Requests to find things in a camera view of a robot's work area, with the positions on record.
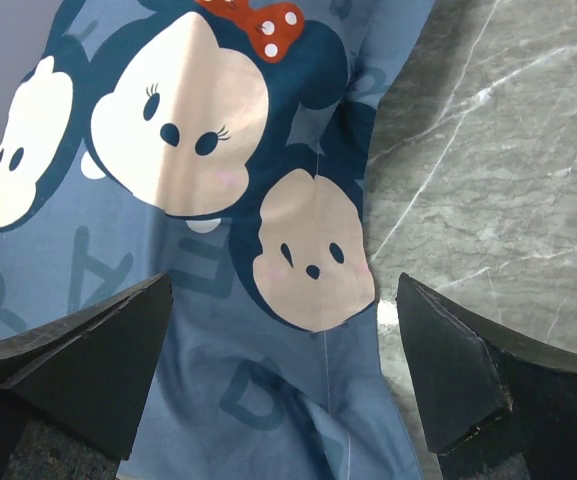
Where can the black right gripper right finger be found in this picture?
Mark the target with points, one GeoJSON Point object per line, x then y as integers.
{"type": "Point", "coordinates": [494, 403]}

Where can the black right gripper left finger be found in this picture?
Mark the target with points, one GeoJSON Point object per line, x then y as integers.
{"type": "Point", "coordinates": [73, 391]}

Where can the blue cartoon print pillowcase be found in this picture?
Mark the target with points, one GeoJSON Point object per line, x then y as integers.
{"type": "Point", "coordinates": [224, 143]}

